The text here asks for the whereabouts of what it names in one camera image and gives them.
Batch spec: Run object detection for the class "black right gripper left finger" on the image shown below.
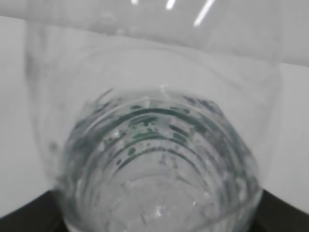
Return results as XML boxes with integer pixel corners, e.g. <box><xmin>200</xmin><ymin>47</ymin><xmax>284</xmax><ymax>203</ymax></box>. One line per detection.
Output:
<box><xmin>0</xmin><ymin>191</ymin><xmax>69</xmax><ymax>232</ymax></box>

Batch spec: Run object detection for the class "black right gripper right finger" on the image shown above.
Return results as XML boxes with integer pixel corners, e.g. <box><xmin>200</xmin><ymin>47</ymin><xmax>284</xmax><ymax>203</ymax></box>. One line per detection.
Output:
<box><xmin>249</xmin><ymin>190</ymin><xmax>309</xmax><ymax>232</ymax></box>

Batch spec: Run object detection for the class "clear plastic water bottle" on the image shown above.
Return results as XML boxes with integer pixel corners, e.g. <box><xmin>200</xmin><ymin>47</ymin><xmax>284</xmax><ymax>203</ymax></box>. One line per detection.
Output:
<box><xmin>25</xmin><ymin>0</ymin><xmax>281</xmax><ymax>232</ymax></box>

